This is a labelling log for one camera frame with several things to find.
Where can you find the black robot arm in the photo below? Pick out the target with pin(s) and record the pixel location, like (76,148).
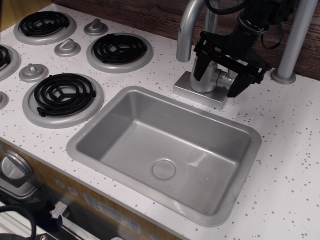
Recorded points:
(265,12)

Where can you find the back right stove burner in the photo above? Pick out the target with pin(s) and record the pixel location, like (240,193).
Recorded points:
(118,53)

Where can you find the grey stove knob edge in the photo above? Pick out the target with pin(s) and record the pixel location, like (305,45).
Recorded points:
(4,99)

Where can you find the silver oven door handle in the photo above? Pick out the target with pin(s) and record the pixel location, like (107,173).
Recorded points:
(23,193)

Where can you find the back left stove burner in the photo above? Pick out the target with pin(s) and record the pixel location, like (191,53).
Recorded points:
(44,28)

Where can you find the front right stove burner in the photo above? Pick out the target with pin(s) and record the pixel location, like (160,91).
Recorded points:
(62,100)

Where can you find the left edge stove burner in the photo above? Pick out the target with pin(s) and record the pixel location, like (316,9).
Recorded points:
(9,61)

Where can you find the silver faucet lever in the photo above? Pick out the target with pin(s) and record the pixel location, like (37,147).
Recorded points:
(221,79)

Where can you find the grey vertical post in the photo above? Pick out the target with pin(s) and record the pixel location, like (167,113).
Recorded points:
(284,74)

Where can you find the silver curved faucet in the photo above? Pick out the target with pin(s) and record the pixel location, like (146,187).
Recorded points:
(187,86)

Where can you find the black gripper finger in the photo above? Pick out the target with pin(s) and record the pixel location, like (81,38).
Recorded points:
(241,82)
(201,65)

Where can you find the silver oven dial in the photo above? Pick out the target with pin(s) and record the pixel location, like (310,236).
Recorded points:
(14,169)

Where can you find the grey stove knob top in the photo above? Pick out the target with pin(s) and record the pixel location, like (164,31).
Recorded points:
(95,28)

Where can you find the grey stove knob middle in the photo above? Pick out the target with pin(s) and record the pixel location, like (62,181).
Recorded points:
(67,48)

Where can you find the grey stove knob lower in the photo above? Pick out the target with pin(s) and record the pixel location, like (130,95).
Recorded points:
(33,73)

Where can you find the grey stove knob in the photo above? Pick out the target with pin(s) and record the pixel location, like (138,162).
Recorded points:
(95,28)
(33,73)
(67,48)

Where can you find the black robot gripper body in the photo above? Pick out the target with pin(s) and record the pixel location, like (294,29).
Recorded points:
(235,51)

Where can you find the grey rectangular sink basin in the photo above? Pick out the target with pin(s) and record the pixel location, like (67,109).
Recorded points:
(191,161)

